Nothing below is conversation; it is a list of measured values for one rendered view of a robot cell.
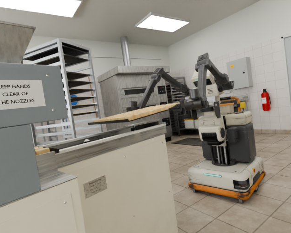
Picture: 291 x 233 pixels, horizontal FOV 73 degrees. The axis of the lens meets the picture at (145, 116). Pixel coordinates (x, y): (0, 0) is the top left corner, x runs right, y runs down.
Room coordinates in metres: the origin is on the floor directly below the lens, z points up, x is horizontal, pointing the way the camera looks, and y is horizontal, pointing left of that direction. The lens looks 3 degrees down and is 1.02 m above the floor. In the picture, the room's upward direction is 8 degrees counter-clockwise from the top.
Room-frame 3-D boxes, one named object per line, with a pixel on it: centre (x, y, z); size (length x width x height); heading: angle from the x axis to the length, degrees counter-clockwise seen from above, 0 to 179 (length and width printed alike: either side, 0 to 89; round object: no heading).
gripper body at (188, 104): (1.24, -0.27, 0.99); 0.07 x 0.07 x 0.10; 1
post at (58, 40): (2.00, 0.75, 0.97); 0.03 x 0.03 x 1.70; 66
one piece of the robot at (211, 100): (1.96, -0.61, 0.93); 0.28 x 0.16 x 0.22; 46
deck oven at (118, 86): (5.29, 0.16, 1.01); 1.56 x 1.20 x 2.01; 125
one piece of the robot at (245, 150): (2.24, -0.88, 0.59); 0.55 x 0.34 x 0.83; 46
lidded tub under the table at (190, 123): (5.82, -1.40, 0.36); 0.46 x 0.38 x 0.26; 123
